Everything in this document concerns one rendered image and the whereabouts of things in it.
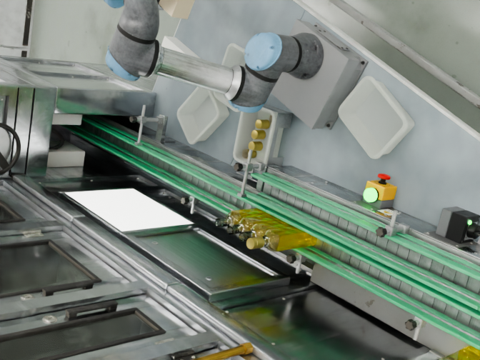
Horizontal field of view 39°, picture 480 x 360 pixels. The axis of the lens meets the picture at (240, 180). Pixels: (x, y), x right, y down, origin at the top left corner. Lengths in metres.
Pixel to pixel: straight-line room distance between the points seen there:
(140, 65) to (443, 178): 0.95
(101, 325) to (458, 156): 1.11
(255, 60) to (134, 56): 0.37
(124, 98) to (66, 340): 1.47
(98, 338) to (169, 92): 1.49
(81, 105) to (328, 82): 1.11
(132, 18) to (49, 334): 0.88
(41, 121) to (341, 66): 1.24
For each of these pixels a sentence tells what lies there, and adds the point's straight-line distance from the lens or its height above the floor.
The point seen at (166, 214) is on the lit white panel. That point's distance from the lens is 2.52.
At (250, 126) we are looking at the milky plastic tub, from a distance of 2.52.
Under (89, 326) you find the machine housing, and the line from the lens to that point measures 1.79.
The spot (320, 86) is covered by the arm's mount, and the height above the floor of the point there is 0.85.
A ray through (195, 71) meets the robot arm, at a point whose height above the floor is 1.24.
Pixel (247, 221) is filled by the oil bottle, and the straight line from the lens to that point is 2.14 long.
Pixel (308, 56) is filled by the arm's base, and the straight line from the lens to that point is 2.18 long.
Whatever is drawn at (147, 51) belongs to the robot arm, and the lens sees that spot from 2.01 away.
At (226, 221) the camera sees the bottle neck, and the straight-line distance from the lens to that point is 2.15.
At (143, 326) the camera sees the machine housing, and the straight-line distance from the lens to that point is 1.82.
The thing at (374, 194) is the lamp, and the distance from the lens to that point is 2.10.
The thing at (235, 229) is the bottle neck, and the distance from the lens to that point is 2.11.
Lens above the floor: 2.56
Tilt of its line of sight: 43 degrees down
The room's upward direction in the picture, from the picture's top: 93 degrees counter-clockwise
